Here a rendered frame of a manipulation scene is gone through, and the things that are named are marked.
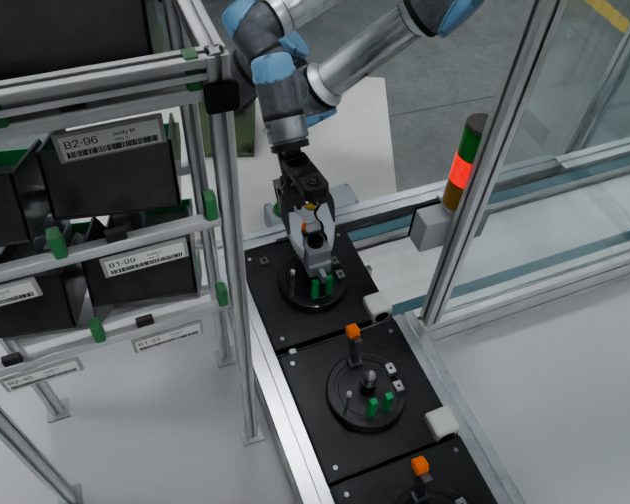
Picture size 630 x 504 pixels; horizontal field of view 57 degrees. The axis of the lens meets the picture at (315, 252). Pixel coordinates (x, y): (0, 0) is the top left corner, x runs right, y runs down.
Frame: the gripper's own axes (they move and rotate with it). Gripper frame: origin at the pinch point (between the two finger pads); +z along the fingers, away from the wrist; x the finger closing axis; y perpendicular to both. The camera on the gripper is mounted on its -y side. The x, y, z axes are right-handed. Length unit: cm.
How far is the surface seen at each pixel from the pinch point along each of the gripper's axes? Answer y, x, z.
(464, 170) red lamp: -26.7, -17.0, -11.0
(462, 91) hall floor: 189, -156, -23
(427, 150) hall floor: 162, -113, 2
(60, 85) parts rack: -54, 32, -29
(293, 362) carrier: -3.4, 9.8, 18.4
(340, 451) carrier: -16.7, 8.3, 30.4
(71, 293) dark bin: -27.2, 39.0, -8.8
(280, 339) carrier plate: 0.6, 10.4, 14.9
